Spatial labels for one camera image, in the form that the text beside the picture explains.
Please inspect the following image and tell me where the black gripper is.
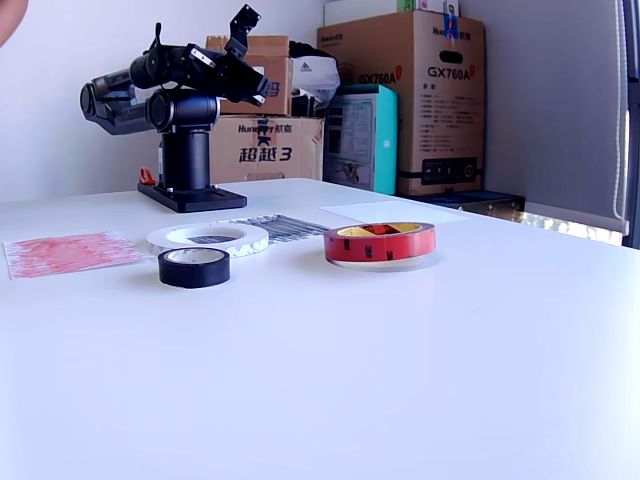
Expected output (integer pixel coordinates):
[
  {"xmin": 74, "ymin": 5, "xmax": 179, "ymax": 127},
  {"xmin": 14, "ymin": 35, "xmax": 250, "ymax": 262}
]
[{"xmin": 185, "ymin": 44, "xmax": 274, "ymax": 107}]

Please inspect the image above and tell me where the white tape roll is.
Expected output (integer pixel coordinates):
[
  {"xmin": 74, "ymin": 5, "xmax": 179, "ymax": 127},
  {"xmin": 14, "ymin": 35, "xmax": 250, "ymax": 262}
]
[{"xmin": 145, "ymin": 223, "xmax": 270, "ymax": 260}]

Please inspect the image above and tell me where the black tape roll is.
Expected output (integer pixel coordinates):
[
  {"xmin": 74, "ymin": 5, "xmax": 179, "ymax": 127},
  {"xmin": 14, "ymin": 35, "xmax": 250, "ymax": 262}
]
[{"xmin": 157, "ymin": 247, "xmax": 232, "ymax": 290}]

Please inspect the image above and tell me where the red tape roll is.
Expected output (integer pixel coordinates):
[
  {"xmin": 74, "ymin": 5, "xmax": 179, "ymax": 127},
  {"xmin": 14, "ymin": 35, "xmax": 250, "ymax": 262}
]
[{"xmin": 323, "ymin": 221, "xmax": 437, "ymax": 271}]

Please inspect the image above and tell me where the bare human hand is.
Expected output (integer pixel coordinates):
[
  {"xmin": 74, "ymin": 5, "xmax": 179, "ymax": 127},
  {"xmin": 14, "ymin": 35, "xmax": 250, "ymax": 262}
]
[{"xmin": 0, "ymin": 0, "xmax": 27, "ymax": 49}]

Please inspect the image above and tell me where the small labelled cardboard box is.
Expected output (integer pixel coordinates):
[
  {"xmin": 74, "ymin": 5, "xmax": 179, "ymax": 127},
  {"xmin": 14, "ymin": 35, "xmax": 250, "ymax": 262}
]
[{"xmin": 204, "ymin": 34, "xmax": 294, "ymax": 117}]

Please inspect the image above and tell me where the white adidas bag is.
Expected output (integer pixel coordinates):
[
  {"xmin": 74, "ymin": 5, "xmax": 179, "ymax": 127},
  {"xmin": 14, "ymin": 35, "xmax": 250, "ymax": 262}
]
[{"xmin": 288, "ymin": 40, "xmax": 342, "ymax": 99}]

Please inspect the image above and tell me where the Huntkey printed cardboard box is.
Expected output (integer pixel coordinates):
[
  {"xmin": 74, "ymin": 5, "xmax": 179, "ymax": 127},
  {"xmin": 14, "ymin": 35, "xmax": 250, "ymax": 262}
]
[{"xmin": 208, "ymin": 115, "xmax": 326, "ymax": 185}]

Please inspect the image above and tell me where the teal product box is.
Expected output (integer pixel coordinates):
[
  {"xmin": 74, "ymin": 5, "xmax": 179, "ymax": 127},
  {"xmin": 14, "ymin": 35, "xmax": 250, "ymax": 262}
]
[{"xmin": 323, "ymin": 83, "xmax": 400, "ymax": 195}]

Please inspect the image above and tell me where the black scribbled paper sheet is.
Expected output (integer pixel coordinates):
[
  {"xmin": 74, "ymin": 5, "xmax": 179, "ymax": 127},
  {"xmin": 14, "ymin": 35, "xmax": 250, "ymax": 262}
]
[{"xmin": 189, "ymin": 213, "xmax": 334, "ymax": 246}]

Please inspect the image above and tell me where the large GX760A cardboard box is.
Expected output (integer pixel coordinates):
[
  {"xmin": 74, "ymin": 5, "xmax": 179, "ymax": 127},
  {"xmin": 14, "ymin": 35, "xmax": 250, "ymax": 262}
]
[{"xmin": 317, "ymin": 10, "xmax": 486, "ymax": 197}]

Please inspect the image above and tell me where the plain white paper sheet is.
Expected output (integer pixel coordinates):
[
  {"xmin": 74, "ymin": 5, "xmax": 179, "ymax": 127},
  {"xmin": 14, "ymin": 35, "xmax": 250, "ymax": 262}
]
[{"xmin": 319, "ymin": 201, "xmax": 471, "ymax": 226}]

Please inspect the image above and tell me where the white printed carton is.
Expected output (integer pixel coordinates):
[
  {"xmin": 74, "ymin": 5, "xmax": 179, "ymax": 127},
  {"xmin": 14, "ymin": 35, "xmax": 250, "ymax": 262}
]
[{"xmin": 418, "ymin": 0, "xmax": 462, "ymax": 16}]

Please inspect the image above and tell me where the red scribbled paper sheet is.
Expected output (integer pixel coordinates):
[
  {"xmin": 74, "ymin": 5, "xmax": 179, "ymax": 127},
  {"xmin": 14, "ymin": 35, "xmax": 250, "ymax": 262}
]
[{"xmin": 3, "ymin": 230, "xmax": 154, "ymax": 281}]

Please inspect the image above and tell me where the black box with trim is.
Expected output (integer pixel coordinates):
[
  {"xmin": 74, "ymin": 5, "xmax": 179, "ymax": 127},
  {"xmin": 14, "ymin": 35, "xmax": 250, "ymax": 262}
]
[{"xmin": 414, "ymin": 189, "xmax": 526, "ymax": 224}]

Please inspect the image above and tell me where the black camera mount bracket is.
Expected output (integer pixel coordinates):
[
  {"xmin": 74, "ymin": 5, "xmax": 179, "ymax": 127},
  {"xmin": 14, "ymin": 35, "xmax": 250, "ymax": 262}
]
[{"xmin": 223, "ymin": 3, "xmax": 264, "ymax": 59}]

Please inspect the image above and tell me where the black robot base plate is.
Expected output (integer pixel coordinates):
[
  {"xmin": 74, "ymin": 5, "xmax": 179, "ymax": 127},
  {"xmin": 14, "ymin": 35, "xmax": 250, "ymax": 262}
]
[{"xmin": 137, "ymin": 182, "xmax": 249, "ymax": 215}]

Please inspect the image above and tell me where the white bead blind cord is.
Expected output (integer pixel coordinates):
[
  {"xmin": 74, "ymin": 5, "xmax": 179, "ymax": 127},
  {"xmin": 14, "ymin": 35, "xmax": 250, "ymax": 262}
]
[{"xmin": 610, "ymin": 0, "xmax": 630, "ymax": 234}]

